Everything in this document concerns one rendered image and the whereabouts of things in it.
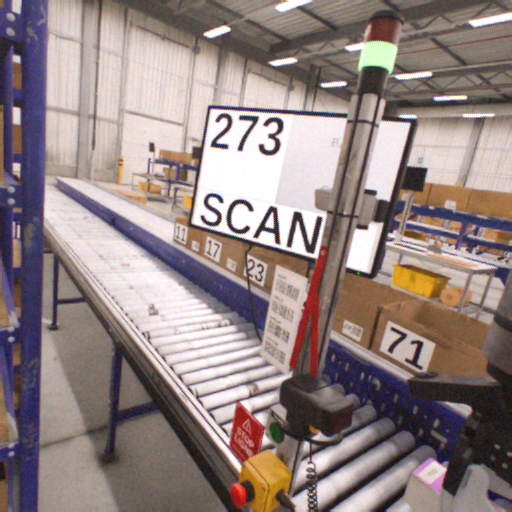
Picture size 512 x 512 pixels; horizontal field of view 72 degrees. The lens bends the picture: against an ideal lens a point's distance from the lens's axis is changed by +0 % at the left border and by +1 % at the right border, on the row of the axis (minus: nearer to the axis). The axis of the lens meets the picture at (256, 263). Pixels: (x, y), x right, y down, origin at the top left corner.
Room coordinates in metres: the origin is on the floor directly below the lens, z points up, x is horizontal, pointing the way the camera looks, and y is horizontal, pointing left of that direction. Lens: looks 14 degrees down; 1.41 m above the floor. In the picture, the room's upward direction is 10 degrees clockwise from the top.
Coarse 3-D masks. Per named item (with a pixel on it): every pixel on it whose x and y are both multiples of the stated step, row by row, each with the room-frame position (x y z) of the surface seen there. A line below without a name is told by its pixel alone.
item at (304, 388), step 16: (288, 384) 0.53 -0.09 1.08; (304, 384) 0.53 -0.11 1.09; (320, 384) 0.53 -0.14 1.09; (288, 400) 0.52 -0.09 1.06; (304, 400) 0.50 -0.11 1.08; (320, 400) 0.49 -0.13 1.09; (336, 400) 0.50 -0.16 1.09; (304, 416) 0.49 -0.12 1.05; (320, 416) 0.47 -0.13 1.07; (336, 416) 0.47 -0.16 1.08; (352, 416) 0.50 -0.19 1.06; (288, 432) 0.52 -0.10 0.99; (304, 432) 0.51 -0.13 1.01; (320, 432) 0.47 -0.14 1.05; (336, 432) 0.47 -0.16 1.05
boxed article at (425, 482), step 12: (420, 468) 0.41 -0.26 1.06; (432, 468) 0.41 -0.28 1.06; (444, 468) 0.42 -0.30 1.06; (408, 480) 0.40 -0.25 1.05; (420, 480) 0.39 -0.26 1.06; (432, 480) 0.39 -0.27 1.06; (408, 492) 0.40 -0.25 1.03; (420, 492) 0.39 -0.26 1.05; (432, 492) 0.38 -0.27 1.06; (408, 504) 0.39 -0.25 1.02; (420, 504) 0.38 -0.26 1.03; (432, 504) 0.37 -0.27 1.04; (492, 504) 0.37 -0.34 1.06
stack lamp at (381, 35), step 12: (372, 24) 0.59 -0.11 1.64; (384, 24) 0.58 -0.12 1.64; (396, 24) 0.58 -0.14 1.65; (372, 36) 0.59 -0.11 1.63; (384, 36) 0.58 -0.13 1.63; (396, 36) 0.59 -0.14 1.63; (372, 48) 0.58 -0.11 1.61; (384, 48) 0.58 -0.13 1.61; (396, 48) 0.59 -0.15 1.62; (360, 60) 0.61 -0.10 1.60; (372, 60) 0.58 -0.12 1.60; (384, 60) 0.58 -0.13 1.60
